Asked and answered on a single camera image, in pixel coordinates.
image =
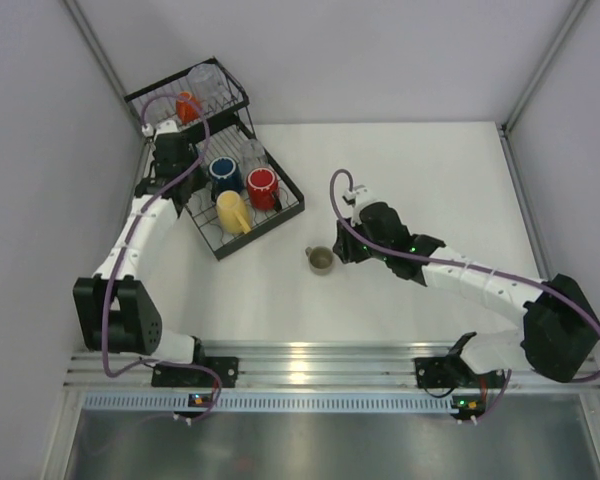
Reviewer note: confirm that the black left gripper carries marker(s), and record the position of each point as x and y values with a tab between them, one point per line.
178	129

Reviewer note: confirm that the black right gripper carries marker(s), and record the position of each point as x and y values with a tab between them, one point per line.
344	245

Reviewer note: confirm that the orange small cup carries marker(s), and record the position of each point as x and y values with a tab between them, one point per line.
187	107

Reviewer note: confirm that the dark blue mug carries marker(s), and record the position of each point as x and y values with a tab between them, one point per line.
225	175

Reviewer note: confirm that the olive green small cup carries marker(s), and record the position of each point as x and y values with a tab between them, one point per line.
320	259

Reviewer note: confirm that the clear glass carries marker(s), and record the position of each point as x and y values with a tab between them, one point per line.
253	155
158	113
205	83

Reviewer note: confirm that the black wire dish rack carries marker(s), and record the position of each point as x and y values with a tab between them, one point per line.
219	131

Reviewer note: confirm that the yellow mug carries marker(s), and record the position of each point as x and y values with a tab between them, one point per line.
232	213

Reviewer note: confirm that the red mug black handle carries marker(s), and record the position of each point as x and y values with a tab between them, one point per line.
263	189

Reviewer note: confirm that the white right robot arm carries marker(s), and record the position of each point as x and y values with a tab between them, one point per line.
552	326

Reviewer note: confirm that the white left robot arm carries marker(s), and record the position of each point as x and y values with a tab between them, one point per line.
117	315

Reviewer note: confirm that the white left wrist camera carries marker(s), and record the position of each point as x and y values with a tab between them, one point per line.
157	127

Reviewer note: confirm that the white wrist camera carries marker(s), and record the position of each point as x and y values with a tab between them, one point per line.
359	196
157	127

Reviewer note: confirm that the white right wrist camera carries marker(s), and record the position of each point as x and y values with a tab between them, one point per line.
359	196

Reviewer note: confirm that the aluminium mounting rail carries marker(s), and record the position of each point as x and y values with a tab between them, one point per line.
317	366

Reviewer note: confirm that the slotted cable duct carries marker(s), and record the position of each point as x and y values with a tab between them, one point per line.
233	401

